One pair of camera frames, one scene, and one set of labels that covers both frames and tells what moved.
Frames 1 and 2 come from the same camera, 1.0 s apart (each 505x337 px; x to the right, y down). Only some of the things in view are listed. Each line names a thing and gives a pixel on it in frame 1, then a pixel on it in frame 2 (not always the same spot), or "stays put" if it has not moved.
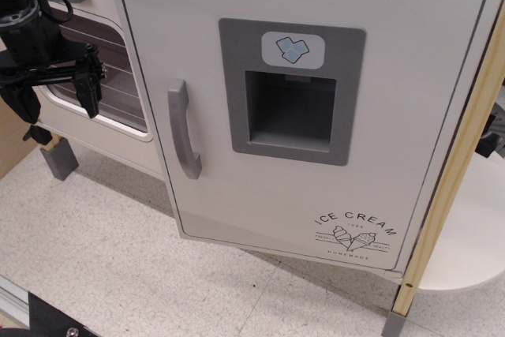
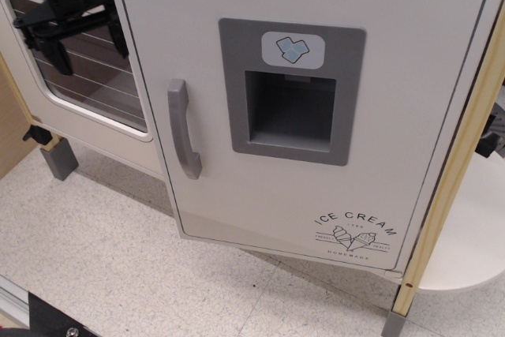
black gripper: (32, 53) -> (69, 6)
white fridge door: (304, 107) stays put
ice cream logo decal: (352, 234) stays put
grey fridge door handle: (178, 99) stays put
